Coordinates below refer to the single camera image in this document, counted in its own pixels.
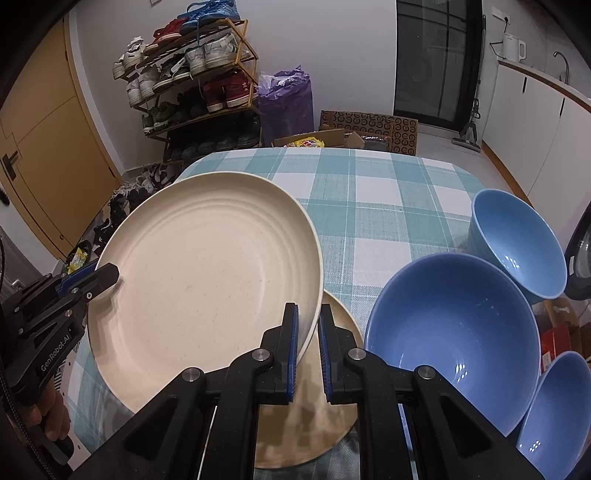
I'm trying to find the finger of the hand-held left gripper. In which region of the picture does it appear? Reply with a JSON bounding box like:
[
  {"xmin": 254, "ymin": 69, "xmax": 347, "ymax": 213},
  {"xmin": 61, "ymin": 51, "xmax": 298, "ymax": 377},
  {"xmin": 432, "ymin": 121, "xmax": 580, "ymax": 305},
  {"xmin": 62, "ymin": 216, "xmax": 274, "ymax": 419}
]
[
  {"xmin": 68, "ymin": 262, "xmax": 121, "ymax": 303},
  {"xmin": 18, "ymin": 265, "xmax": 99, "ymax": 297}
]

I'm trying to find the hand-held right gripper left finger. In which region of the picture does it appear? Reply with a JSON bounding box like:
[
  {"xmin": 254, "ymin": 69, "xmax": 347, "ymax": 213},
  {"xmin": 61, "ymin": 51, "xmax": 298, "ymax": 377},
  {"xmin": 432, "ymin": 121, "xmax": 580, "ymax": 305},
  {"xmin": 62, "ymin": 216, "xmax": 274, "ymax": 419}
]
[{"xmin": 62, "ymin": 302, "xmax": 301, "ymax": 480}]

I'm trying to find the wooden shoe rack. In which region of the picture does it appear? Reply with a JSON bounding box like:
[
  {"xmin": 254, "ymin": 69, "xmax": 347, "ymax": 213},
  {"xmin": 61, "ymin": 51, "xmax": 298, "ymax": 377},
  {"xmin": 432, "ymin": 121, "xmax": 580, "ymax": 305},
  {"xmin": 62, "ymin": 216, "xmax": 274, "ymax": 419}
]
[{"xmin": 113, "ymin": 18, "xmax": 262, "ymax": 162}]

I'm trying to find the shoe rack with shoes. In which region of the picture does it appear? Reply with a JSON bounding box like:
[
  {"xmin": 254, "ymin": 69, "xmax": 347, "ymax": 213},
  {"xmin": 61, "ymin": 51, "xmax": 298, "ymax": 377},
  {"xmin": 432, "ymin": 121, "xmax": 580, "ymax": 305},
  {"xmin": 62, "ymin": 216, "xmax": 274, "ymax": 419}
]
[{"xmin": 112, "ymin": 0, "xmax": 262, "ymax": 160}]

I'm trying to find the light blue bowl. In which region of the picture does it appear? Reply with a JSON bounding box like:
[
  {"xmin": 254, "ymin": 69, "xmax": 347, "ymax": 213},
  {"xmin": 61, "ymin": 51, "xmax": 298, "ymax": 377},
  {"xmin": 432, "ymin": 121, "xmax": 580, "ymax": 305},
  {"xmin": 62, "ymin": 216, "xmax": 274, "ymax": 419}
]
[{"xmin": 467, "ymin": 188, "xmax": 568, "ymax": 305}]

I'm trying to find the small yellow packet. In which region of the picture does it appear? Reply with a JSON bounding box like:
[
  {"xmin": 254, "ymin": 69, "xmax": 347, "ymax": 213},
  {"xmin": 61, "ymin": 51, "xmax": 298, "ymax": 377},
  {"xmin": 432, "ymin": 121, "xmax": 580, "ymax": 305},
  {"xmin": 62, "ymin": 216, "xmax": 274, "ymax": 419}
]
[{"xmin": 65, "ymin": 247, "xmax": 90, "ymax": 273}]

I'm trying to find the metal faucet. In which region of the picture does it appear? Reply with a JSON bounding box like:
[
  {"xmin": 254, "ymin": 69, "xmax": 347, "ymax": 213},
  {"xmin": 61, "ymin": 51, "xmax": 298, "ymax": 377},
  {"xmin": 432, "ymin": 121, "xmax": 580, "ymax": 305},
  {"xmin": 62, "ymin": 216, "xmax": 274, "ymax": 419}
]
[{"xmin": 553, "ymin": 51, "xmax": 571, "ymax": 84}]

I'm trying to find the red cardboard box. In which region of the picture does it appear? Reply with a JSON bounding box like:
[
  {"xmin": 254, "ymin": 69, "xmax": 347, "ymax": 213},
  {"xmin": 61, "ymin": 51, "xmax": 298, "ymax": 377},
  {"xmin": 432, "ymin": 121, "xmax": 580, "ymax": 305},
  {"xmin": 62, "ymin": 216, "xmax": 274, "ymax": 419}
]
[{"xmin": 540, "ymin": 325, "xmax": 573, "ymax": 370}]

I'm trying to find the open cardboard box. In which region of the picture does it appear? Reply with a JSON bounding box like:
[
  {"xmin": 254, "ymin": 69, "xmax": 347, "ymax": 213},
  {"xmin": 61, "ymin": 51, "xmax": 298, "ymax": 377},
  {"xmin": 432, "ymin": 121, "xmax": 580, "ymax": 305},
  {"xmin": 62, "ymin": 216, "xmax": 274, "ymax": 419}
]
[{"xmin": 272, "ymin": 129, "xmax": 365, "ymax": 149}]

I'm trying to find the teal checked tablecloth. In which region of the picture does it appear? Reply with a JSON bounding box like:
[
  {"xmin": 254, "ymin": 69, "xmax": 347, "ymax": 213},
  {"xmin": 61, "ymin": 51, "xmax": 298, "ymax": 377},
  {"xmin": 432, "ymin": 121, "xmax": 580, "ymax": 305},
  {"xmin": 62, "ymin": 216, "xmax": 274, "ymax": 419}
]
[{"xmin": 67, "ymin": 147, "xmax": 536, "ymax": 480}]

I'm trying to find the patterned cardboard sheet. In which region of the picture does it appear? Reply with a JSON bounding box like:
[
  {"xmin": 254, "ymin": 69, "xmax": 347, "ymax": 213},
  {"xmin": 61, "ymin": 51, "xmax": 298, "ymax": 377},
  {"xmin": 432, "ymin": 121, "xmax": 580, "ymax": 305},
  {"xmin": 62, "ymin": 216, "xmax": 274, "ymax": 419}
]
[{"xmin": 320, "ymin": 110, "xmax": 419, "ymax": 155}]

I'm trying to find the person's left hand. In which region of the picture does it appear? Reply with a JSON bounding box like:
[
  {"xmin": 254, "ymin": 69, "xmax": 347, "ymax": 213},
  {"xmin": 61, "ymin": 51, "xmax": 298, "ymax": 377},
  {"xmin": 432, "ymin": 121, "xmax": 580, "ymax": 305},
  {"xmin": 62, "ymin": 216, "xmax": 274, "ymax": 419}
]
[{"xmin": 21, "ymin": 390, "xmax": 71, "ymax": 444}]

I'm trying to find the yellow wooden door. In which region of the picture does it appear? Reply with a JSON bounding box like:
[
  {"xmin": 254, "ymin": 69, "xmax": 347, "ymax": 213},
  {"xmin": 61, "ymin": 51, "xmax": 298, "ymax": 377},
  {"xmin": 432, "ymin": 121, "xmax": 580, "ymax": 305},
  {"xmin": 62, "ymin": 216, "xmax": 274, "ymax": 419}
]
[{"xmin": 0, "ymin": 18, "xmax": 123, "ymax": 259}]

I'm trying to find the black cable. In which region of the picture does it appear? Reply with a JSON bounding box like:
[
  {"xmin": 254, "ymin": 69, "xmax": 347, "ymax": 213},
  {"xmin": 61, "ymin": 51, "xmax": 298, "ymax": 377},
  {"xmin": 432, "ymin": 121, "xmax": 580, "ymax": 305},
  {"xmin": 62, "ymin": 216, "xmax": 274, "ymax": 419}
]
[{"xmin": 0, "ymin": 364, "xmax": 44, "ymax": 480}]

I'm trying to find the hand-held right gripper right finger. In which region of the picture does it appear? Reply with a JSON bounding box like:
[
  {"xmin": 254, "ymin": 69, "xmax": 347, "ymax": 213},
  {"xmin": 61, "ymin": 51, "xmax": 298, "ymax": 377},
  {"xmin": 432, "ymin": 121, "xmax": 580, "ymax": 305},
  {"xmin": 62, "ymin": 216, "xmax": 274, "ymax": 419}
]
[{"xmin": 318, "ymin": 304, "xmax": 544, "ymax": 480}]

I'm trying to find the white electric kettle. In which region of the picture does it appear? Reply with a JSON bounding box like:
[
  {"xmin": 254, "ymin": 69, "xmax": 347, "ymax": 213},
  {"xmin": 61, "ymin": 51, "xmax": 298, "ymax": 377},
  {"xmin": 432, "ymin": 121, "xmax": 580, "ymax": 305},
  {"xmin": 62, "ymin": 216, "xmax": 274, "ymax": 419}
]
[{"xmin": 503, "ymin": 32, "xmax": 527, "ymax": 62}]

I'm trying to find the large cream plate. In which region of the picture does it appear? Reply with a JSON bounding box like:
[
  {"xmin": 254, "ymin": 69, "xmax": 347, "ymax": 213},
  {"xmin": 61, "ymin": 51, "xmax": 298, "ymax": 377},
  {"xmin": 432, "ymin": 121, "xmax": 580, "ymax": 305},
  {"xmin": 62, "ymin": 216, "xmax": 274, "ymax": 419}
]
[{"xmin": 87, "ymin": 172, "xmax": 324, "ymax": 414}]

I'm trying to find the black framed glass door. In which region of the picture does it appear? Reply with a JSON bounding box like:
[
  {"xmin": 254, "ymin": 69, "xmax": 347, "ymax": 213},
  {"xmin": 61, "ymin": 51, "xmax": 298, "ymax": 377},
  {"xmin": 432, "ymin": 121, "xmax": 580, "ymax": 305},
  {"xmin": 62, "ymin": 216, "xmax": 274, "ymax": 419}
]
[{"xmin": 394, "ymin": 0, "xmax": 483, "ymax": 134}]

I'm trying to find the purple plastic bag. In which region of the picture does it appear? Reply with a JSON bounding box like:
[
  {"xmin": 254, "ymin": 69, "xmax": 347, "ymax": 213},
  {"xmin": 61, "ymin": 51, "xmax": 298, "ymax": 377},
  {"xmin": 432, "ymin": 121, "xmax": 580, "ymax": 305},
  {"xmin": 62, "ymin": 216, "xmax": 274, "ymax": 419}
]
[{"xmin": 257, "ymin": 67, "xmax": 315, "ymax": 148}]

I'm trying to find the white kitchen cabinet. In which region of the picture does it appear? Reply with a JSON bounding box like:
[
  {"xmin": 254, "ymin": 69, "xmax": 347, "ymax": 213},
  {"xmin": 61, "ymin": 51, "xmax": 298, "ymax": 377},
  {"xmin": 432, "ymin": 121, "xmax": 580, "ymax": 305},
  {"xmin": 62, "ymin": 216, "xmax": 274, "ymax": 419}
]
[{"xmin": 480, "ymin": 60, "xmax": 591, "ymax": 222}]

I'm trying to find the pile of dark shoes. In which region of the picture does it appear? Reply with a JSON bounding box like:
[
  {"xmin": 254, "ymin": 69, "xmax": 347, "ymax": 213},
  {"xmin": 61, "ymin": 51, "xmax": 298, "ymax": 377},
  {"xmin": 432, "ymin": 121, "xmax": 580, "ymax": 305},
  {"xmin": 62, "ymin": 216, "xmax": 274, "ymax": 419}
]
[{"xmin": 92, "ymin": 164, "xmax": 178, "ymax": 254}]

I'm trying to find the small cream plate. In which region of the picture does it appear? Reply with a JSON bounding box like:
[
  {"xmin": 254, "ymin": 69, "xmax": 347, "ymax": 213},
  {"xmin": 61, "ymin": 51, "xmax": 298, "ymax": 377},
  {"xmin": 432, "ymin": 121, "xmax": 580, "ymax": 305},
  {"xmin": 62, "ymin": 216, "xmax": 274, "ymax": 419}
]
[{"xmin": 253, "ymin": 290, "xmax": 365, "ymax": 470}]

